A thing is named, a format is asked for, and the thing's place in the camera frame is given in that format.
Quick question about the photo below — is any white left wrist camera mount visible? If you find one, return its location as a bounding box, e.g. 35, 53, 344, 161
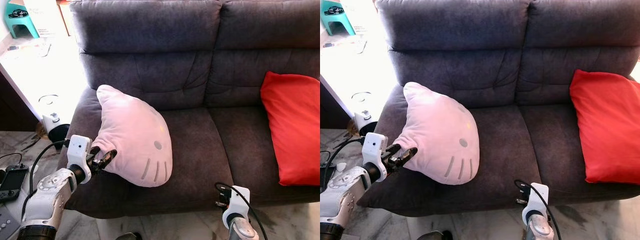
66, 134, 93, 185
361, 132, 389, 183

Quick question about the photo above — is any white box appliance with buttons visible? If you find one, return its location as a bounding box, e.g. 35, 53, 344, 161
0, 197, 31, 240

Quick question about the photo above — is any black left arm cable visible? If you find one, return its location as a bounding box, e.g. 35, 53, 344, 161
322, 137, 366, 191
20, 140, 69, 221

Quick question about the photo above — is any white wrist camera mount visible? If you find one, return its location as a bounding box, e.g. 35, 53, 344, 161
66, 134, 93, 185
521, 182, 550, 226
222, 186, 251, 229
361, 132, 389, 183

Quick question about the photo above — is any small black white appliance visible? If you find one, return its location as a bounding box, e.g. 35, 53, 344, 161
41, 112, 71, 143
354, 110, 378, 137

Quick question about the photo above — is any dark brown wooden door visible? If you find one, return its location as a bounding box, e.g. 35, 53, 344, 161
0, 70, 38, 132
320, 82, 351, 130

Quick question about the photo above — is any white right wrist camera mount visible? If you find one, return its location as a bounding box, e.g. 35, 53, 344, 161
222, 186, 251, 229
521, 182, 550, 226

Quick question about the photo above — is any pink cat face pillow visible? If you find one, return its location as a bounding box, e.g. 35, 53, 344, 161
91, 84, 174, 188
393, 81, 481, 186

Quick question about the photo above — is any teal plastic stool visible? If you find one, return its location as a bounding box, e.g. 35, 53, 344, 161
4, 2, 40, 39
321, 0, 357, 37

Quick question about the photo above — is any brown fabric sofa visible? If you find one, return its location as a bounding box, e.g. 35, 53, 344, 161
357, 0, 640, 217
59, 0, 321, 219

